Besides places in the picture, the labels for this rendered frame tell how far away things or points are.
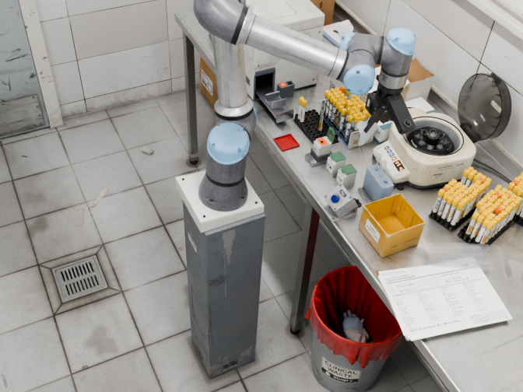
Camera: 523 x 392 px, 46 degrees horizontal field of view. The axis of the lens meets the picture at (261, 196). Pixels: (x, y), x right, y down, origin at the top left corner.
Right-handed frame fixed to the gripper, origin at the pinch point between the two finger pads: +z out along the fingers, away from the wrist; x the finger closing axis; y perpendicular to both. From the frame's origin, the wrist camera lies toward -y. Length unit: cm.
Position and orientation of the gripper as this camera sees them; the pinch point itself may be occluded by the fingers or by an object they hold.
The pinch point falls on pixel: (381, 142)
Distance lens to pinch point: 189.3
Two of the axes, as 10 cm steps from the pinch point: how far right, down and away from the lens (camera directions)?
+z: -0.5, 7.0, 7.1
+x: -9.2, 2.4, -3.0
